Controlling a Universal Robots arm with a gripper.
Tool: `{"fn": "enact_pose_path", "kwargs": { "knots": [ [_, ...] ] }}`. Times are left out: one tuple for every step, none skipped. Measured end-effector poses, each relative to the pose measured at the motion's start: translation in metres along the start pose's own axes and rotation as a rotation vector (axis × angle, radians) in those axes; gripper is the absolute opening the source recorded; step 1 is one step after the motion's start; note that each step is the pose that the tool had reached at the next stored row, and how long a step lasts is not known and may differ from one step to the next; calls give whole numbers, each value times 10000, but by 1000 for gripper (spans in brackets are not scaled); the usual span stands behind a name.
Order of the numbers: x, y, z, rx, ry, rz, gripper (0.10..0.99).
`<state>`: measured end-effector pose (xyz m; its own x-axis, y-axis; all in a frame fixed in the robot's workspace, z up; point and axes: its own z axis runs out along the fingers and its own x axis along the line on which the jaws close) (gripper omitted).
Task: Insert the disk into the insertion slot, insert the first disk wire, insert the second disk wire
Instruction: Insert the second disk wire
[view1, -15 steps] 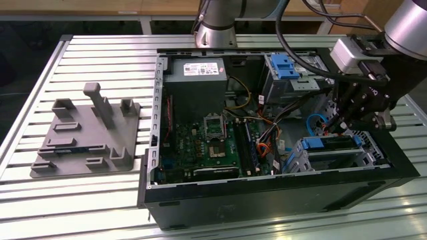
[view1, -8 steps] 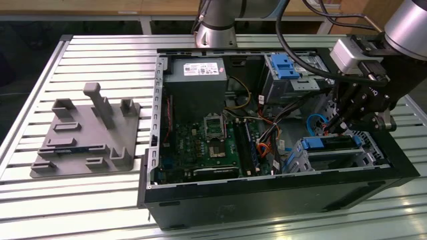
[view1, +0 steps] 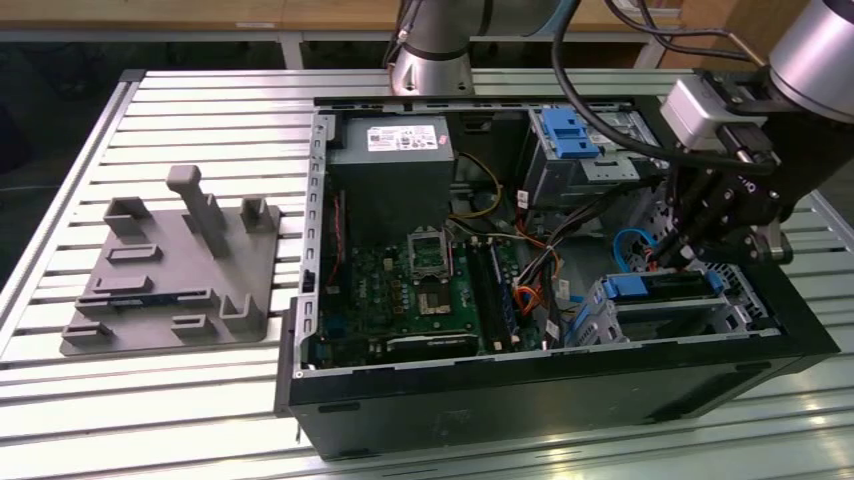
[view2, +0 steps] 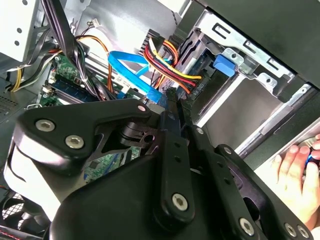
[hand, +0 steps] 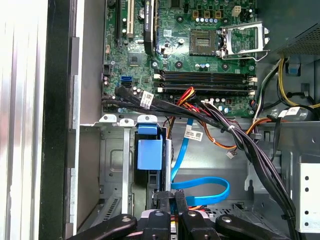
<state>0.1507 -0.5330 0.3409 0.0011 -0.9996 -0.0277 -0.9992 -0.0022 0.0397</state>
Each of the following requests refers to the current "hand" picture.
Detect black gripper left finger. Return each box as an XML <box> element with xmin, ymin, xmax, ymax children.
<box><xmin>66</xmin><ymin>189</ymin><xmax>174</xmax><ymax>240</ymax></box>

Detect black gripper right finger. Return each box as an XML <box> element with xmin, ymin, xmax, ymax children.
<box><xmin>174</xmin><ymin>189</ymin><xmax>287</xmax><ymax>240</ymax></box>

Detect orange black disk wire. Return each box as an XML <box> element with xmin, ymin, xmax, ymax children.
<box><xmin>188</xmin><ymin>204</ymin><xmax>208</xmax><ymax>212</ymax></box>

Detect hard disk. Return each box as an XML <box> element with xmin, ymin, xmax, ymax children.
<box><xmin>134</xmin><ymin>123</ymin><xmax>174</xmax><ymax>216</ymax></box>

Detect blue disk wire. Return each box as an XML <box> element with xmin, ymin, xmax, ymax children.
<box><xmin>170</xmin><ymin>117</ymin><xmax>231</xmax><ymax>208</ymax></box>

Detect metal disk bay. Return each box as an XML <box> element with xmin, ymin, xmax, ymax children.
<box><xmin>79</xmin><ymin>113</ymin><xmax>174</xmax><ymax>226</ymax></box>

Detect RAM slot white clips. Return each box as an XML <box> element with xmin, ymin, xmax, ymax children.
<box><xmin>157</xmin><ymin>86</ymin><xmax>256</xmax><ymax>98</ymax></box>
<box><xmin>154</xmin><ymin>73</ymin><xmax>258</xmax><ymax>84</ymax></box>

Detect RAM slot black clips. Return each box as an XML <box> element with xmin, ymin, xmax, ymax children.
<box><xmin>154</xmin><ymin>69</ymin><xmax>257</xmax><ymax>77</ymax></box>
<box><xmin>156</xmin><ymin>82</ymin><xmax>258</xmax><ymax>91</ymax></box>

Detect black expansion slot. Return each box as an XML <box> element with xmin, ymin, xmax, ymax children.
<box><xmin>115</xmin><ymin>0</ymin><xmax>122</xmax><ymax>48</ymax></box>

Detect white expansion slot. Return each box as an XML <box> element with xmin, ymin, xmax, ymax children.
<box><xmin>126</xmin><ymin>0</ymin><xmax>134</xmax><ymax>39</ymax></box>

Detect metal drive cage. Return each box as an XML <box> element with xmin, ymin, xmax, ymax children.
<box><xmin>247</xmin><ymin>119</ymin><xmax>320</xmax><ymax>240</ymax></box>

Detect black PC case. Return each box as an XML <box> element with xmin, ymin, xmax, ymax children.
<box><xmin>38</xmin><ymin>0</ymin><xmax>320</xmax><ymax>240</ymax></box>

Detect green motherboard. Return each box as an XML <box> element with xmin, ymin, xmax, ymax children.
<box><xmin>102</xmin><ymin>0</ymin><xmax>258</xmax><ymax>118</ymax></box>

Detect metal locking lever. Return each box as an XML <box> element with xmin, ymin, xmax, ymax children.
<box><xmin>221</xmin><ymin>48</ymin><xmax>272</xmax><ymax>63</ymax></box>

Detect CPU socket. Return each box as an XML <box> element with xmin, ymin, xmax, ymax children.
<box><xmin>189</xmin><ymin>28</ymin><xmax>217</xmax><ymax>56</ymax></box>

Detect black graphics card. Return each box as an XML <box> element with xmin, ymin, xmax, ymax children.
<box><xmin>143</xmin><ymin>0</ymin><xmax>158</xmax><ymax>56</ymax></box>

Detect metal socket cover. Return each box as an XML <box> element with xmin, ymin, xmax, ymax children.
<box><xmin>220</xmin><ymin>21</ymin><xmax>270</xmax><ymax>60</ymax></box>

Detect black power supply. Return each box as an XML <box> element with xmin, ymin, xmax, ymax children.
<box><xmin>257</xmin><ymin>0</ymin><xmax>320</xmax><ymax>55</ymax></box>

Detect orange brown wire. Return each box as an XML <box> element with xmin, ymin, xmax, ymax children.
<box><xmin>199</xmin><ymin>117</ymin><xmax>275</xmax><ymax>151</ymax></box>

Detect black wire bundle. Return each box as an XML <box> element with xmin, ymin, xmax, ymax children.
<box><xmin>101</xmin><ymin>84</ymin><xmax>301</xmax><ymax>240</ymax></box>

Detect red yellow orange wires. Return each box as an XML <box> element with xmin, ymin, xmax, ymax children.
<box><xmin>174</xmin><ymin>86</ymin><xmax>208</xmax><ymax>116</ymax></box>

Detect yellow black power wires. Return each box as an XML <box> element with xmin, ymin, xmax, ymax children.
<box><xmin>252</xmin><ymin>57</ymin><xmax>320</xmax><ymax>126</ymax></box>

